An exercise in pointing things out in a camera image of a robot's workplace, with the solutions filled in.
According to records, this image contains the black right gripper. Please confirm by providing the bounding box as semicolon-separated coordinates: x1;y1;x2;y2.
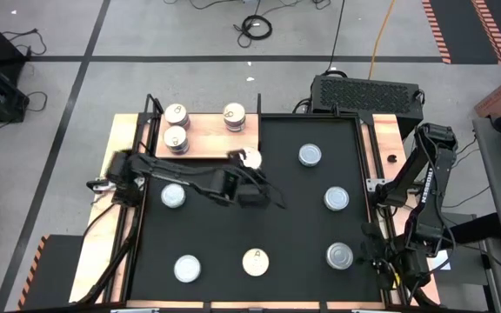
361;222;430;291

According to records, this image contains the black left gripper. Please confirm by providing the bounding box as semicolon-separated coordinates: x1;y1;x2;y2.
227;150;273;209

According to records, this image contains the tuna can green label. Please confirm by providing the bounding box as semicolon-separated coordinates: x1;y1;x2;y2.
323;185;351;212
297;143;323;168
160;183;187;210
173;254;203;284
325;242;355;271

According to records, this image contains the wooden shelf board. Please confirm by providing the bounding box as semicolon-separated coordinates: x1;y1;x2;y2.
155;112;261;160

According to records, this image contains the grey desk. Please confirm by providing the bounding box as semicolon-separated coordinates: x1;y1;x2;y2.
471;117;501;247

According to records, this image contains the black perforated computer case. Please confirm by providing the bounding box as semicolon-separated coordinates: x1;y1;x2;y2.
310;74;425;129

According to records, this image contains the black hazard striped floor mat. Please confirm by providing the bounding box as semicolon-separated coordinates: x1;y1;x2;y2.
17;233;85;312
421;0;501;66

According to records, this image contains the black table frame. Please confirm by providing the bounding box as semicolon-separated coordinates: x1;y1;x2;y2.
110;110;412;313

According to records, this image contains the coiled black cable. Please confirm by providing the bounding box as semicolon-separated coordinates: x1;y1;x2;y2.
231;14;274;49

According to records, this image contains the black frame strut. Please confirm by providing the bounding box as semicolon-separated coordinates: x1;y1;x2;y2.
76;203;144;305

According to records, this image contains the black hanging cable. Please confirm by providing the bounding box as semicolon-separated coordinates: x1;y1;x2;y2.
324;0;347;74

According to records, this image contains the yellow power cable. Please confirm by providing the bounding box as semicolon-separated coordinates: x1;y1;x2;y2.
367;0;397;81

